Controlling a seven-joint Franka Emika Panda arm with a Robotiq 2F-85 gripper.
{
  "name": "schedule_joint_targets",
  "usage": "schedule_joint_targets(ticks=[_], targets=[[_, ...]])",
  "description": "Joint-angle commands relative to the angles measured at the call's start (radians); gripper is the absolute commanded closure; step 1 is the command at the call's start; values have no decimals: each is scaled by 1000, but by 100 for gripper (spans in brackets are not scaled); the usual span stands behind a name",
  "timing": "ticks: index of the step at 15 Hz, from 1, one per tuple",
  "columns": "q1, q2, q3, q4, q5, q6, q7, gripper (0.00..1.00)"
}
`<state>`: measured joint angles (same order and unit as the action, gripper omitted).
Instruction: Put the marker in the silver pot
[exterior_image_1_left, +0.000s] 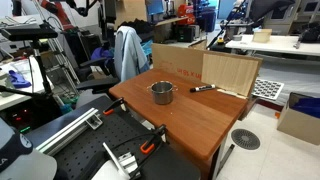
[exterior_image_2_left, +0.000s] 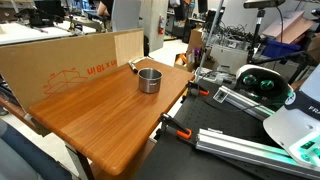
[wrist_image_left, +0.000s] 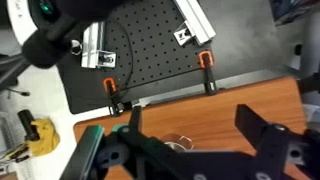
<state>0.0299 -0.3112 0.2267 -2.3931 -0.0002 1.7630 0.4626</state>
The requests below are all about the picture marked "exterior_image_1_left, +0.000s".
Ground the aluminium extrusion rail long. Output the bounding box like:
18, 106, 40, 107
36, 108, 103, 156

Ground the silver metal pot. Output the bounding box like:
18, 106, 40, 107
147, 81, 178, 105

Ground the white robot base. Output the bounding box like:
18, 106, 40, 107
0, 119, 57, 180

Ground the black camera on tripod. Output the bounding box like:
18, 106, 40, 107
0, 28, 58, 98

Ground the checkerboard calibration sheet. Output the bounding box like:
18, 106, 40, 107
252, 79, 284, 100

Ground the black office chair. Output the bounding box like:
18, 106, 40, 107
76, 57, 120, 94

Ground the white table background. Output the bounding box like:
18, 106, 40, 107
226, 35, 320, 57

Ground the aluminium extrusion rail short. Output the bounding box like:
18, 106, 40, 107
103, 143, 138, 180

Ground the small wooden box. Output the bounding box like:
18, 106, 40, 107
252, 29, 272, 43

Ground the red robot arm background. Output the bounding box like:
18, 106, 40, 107
37, 0, 101, 30

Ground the orange-tipped clamp front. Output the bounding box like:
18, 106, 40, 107
140, 124, 166, 155

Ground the black perforated breadboard table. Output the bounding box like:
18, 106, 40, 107
24, 95, 202, 180

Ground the black and white marker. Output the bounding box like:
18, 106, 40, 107
189, 84, 216, 93

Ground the cardboard box with blue contents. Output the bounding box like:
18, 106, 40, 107
277, 92, 320, 145

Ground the orange-tipped clamp near pot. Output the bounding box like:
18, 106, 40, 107
103, 97, 127, 115

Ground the wooden table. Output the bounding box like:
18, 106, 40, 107
110, 69, 248, 180

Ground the round floor drain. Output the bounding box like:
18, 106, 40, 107
231, 129, 260, 150

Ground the light blue jacket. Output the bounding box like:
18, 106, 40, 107
114, 26, 150, 82

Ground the brown cardboard backdrop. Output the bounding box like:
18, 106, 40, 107
152, 43, 262, 97

